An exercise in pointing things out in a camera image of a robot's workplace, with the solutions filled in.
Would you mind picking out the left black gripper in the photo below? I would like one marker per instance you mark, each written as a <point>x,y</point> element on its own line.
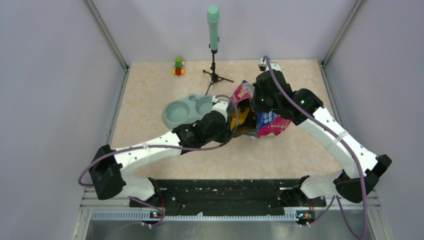
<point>225,135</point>

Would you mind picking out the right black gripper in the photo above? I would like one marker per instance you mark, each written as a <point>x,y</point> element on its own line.
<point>257,106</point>

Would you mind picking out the yellow plastic scoop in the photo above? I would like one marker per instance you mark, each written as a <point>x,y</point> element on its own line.
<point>239,117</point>

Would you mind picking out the cat food bag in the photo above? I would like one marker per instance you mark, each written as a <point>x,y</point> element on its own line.
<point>259,124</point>

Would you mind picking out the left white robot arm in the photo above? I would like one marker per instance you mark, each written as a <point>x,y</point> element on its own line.
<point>110,170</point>

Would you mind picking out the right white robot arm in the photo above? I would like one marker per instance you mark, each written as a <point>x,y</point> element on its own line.
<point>361,168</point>

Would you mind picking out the green double pet bowl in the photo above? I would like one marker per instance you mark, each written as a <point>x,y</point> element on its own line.
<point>186,110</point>

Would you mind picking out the black tripod microphone stand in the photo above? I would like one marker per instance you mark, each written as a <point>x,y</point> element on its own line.
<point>214,77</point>

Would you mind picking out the colourful toy block figure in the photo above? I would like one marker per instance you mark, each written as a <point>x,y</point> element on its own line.
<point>178,66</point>

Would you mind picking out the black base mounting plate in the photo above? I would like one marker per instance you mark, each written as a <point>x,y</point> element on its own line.
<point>230,197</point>

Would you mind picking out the green microphone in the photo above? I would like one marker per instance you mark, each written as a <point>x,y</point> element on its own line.
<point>213,19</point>

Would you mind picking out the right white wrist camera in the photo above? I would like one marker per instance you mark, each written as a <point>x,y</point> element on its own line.
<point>267,67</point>

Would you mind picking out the grey cable duct strip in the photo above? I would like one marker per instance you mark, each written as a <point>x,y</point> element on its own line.
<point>147,215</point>

